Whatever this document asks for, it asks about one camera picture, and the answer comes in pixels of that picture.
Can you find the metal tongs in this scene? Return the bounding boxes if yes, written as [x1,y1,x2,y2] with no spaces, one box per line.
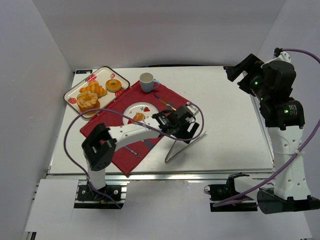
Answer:
[164,130,207,164]

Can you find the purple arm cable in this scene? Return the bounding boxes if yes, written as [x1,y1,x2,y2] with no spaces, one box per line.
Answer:
[64,102,205,209]
[212,47,320,208]

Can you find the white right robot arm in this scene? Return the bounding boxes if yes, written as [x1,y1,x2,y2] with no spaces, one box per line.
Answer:
[217,48,320,214]

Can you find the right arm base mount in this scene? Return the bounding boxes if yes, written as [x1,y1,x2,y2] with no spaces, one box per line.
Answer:
[203,172,258,213]

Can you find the strawberry pattern tray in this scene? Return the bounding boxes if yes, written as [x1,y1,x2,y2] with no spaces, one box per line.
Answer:
[63,66,130,114]

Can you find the red placemat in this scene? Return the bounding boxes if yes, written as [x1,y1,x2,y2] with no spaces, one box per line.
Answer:
[80,82,187,175]

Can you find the iridescent knife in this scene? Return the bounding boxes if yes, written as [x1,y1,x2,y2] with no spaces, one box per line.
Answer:
[153,94,176,111]

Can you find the white strawberry plate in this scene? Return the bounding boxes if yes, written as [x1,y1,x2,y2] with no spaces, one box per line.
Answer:
[123,102,159,121]

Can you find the round sugared cake bread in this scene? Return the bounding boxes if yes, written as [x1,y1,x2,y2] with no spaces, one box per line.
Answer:
[76,90,100,113]

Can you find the sesame bun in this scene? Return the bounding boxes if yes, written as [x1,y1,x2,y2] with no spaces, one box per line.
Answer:
[133,112,146,121]

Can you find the blue white mug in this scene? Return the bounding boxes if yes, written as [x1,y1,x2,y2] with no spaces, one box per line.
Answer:
[139,72,160,93]

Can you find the ring donut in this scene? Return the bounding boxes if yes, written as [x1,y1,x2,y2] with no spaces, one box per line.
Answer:
[105,78,122,93]

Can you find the croissant bread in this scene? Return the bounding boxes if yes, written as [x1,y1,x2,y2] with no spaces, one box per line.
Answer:
[79,80,108,97]

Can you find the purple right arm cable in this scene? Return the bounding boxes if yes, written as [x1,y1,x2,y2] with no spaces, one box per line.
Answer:
[212,47,320,208]

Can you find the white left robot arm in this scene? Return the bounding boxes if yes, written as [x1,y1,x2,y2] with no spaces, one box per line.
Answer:
[81,105,200,199]

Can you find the iridescent fork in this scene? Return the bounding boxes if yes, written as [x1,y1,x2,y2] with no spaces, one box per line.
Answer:
[124,146,142,158]

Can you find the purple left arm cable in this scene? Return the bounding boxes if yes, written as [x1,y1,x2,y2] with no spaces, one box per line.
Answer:
[64,102,205,209]

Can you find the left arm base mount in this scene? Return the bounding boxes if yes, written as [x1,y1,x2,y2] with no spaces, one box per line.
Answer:
[73,183,125,210]

